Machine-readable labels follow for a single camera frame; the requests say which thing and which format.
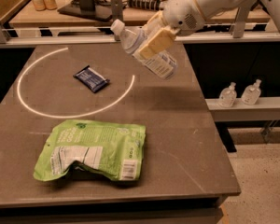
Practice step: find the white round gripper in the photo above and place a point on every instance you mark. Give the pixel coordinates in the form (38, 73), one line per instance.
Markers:
(183, 13)

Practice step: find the blue plastic bottle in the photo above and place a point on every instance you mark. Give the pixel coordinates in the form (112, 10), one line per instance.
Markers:
(134, 41)

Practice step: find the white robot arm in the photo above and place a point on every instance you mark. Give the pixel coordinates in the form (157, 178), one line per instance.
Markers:
(210, 8)

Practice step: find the clear sanitizer bottle left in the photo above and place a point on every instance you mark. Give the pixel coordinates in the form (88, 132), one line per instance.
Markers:
(228, 96)

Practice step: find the clear sanitizer bottle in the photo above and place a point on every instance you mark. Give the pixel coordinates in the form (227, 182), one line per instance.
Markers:
(228, 96)
(251, 93)

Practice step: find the clear sanitizer bottle right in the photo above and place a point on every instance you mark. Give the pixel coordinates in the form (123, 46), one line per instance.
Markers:
(251, 93)

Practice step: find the black power strip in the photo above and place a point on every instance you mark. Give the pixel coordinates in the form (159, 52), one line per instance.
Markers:
(146, 4)

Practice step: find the wooden desk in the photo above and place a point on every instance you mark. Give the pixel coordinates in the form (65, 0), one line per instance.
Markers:
(29, 18)

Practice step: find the black monitor stand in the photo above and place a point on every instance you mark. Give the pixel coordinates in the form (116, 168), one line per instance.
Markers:
(92, 10)

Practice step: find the dark blue snack packet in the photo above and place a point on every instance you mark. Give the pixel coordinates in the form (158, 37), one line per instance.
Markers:
(91, 79)

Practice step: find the green snack bag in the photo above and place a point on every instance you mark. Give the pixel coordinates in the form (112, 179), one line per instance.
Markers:
(109, 149)

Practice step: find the grey metal shelf beam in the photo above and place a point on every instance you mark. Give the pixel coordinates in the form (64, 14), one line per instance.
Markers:
(266, 108)

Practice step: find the grey metal rail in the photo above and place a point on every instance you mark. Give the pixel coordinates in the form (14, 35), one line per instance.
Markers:
(83, 35)

